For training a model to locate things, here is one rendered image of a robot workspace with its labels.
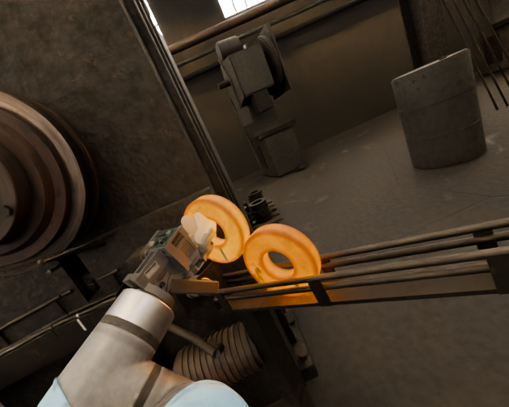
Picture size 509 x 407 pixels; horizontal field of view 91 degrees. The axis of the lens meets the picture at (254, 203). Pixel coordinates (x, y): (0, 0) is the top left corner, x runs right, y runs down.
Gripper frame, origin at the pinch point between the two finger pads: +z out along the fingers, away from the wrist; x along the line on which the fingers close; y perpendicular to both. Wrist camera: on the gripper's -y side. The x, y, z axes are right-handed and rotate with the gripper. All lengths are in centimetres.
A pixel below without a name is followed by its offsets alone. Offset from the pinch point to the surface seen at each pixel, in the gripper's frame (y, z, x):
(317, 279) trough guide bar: -11.6, -7.4, -20.6
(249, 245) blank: -5.2, -3.4, -8.3
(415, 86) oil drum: -71, 221, -53
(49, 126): 33.7, 5.6, 29.3
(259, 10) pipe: 70, 603, 160
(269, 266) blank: -11.8, -3.8, -9.5
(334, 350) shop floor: -90, 12, 6
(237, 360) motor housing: -30.3, -16.4, 5.9
